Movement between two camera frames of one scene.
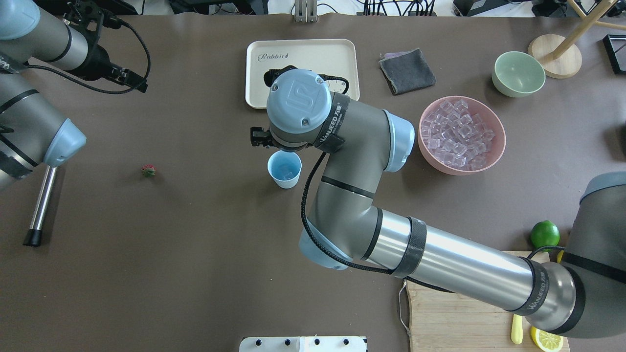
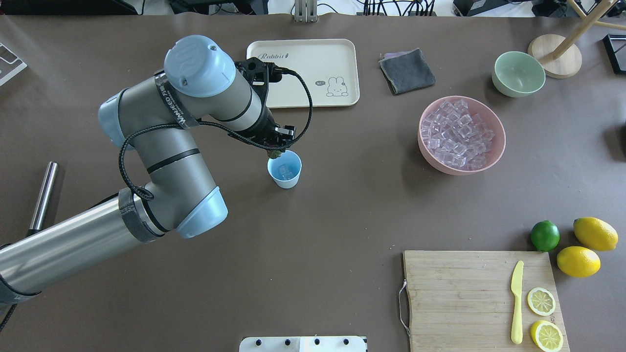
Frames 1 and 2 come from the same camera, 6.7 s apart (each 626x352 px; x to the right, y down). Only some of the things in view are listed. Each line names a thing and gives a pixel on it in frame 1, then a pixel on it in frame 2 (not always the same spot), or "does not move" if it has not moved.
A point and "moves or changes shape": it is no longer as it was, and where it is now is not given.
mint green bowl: (517, 74) does not move
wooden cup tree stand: (560, 57) does not move
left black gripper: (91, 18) → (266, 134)
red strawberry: (148, 170) moves or changes shape
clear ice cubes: (454, 138) does not move
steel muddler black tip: (33, 238) does not move
